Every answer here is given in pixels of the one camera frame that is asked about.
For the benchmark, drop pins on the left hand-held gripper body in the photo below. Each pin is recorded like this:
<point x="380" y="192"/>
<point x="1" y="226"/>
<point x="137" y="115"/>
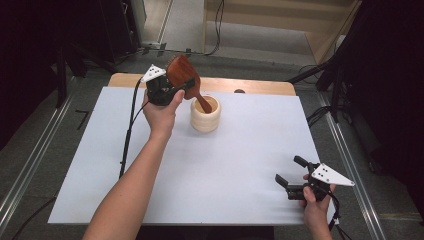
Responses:
<point x="159" y="91"/>

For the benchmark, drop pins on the light wooden partition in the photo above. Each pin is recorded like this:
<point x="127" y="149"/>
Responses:
<point x="283" y="13"/>

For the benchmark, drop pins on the brown wooden spatula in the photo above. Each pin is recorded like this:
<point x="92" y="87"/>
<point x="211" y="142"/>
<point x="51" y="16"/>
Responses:
<point x="181" y="71"/>

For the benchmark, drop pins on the dark table grommet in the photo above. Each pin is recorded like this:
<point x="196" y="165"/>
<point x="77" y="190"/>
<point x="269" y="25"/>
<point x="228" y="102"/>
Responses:
<point x="239" y="90"/>

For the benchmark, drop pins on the pale wooden ribbed cup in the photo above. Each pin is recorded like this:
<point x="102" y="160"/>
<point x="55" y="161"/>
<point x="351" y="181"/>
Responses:
<point x="205" y="124"/>

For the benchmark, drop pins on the silver metal floor rail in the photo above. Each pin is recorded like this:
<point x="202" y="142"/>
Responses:
<point x="350" y="166"/>
<point x="36" y="150"/>

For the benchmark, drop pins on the black metal stand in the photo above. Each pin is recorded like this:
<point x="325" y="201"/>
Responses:
<point x="336" y="86"/>
<point x="61" y="76"/>

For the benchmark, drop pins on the person's right hand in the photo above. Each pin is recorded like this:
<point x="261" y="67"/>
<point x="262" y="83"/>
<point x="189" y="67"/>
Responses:
<point x="316" y="211"/>

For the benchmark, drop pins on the white table sheet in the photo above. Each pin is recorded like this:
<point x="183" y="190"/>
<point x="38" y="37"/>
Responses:
<point x="233" y="166"/>

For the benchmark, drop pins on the dark cabinet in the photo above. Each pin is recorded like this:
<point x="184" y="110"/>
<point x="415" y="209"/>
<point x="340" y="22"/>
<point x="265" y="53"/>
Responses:
<point x="120" y="26"/>

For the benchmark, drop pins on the person's left hand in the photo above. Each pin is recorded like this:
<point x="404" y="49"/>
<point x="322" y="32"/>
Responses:
<point x="161" y="118"/>

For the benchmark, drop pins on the light wooden table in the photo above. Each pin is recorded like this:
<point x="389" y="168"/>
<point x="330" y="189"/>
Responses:
<point x="250" y="86"/>

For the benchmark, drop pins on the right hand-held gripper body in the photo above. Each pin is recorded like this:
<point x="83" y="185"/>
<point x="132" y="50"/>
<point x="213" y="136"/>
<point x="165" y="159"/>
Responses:
<point x="328" y="176"/>

